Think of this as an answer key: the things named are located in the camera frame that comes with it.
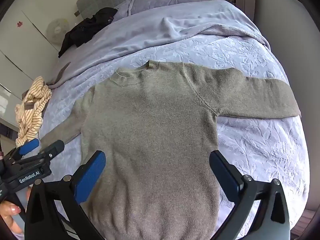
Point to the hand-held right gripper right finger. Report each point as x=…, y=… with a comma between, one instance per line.
x=225, y=177

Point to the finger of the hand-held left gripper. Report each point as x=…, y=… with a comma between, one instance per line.
x=51, y=149
x=28, y=146

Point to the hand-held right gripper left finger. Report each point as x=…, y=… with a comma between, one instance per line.
x=90, y=177

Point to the olive knit sweater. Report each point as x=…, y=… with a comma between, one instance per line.
x=150, y=130

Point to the person's left hand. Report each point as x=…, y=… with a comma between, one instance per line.
x=8, y=211

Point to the cream striped garment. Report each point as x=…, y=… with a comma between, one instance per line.
x=32, y=110

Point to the lavender embossed bedspread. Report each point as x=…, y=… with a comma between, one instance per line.
x=250, y=150

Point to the white wardrobe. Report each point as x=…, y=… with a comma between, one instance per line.
x=25, y=45

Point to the white electric fan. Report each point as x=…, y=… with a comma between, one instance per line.
x=56, y=30

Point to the black jacket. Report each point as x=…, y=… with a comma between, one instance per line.
x=80, y=32

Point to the lavender fleece blanket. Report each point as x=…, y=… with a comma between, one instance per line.
x=155, y=30

